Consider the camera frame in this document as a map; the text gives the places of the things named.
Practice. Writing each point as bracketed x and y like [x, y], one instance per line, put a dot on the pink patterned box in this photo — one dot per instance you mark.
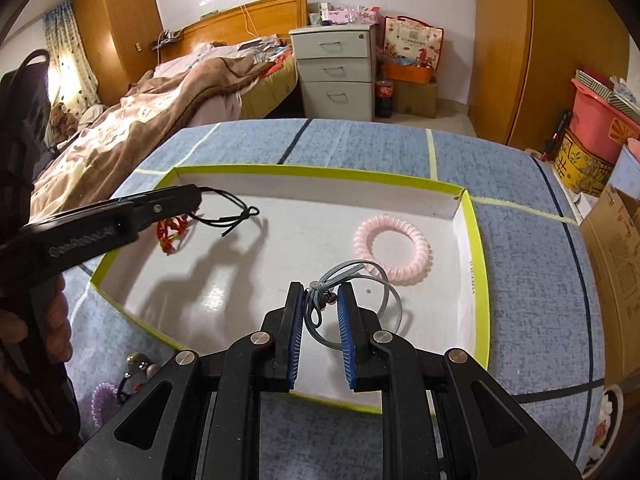
[350, 15]

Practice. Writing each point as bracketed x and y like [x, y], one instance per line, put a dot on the light blue storage box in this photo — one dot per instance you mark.
[627, 175]

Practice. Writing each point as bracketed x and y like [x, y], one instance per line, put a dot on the wooden bed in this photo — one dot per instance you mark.
[225, 20]

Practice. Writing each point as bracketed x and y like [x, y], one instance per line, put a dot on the phone on bed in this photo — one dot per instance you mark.
[249, 45]

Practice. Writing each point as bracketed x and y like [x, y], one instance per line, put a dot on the small cardboard box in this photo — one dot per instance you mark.
[417, 100]

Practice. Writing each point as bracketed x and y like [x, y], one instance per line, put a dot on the brown fleece blanket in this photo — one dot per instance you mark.
[150, 125]

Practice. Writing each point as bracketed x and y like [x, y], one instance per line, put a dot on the plain wooden wardrobe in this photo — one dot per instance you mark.
[550, 35]

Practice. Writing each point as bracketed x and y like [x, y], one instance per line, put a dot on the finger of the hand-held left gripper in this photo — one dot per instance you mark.
[160, 207]

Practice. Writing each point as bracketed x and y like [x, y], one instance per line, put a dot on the large open cardboard box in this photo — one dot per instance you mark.
[615, 260]

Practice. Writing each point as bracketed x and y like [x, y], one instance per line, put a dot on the red gift bag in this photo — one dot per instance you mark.
[412, 40]

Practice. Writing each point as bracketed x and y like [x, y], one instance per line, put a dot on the white drawer cabinet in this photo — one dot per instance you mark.
[335, 70]

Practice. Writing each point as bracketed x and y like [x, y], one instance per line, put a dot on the pink plastic bucket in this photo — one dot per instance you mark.
[600, 125]

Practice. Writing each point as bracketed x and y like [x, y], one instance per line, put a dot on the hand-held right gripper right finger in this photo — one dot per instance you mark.
[347, 340]

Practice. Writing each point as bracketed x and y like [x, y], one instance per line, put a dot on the wooden wardrobe with decals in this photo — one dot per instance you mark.
[120, 20]

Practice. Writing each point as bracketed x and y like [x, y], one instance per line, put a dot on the brown teddy bear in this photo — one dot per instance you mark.
[61, 117]

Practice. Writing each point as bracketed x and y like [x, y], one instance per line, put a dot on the white box lid green rim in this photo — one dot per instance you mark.
[300, 220]

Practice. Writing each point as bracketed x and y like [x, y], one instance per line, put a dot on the grey striped box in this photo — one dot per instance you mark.
[597, 82]

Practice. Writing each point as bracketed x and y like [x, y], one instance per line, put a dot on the person's left hand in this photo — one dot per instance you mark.
[57, 320]

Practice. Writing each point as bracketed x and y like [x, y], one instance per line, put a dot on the floral curtain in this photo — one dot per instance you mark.
[75, 60]

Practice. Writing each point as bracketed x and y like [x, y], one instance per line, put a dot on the orange box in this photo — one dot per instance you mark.
[407, 74]

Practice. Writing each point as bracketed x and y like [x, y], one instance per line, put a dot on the dark floral cloth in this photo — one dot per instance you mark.
[605, 425]

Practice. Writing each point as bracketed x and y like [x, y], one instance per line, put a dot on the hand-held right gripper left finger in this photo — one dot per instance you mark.
[295, 340]

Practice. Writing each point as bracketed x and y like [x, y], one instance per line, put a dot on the cola bottle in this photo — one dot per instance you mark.
[384, 100]

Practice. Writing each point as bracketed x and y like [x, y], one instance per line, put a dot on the yellow patterned tin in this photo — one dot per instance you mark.
[582, 165]

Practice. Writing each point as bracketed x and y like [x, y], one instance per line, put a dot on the power strip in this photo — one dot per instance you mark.
[170, 37]

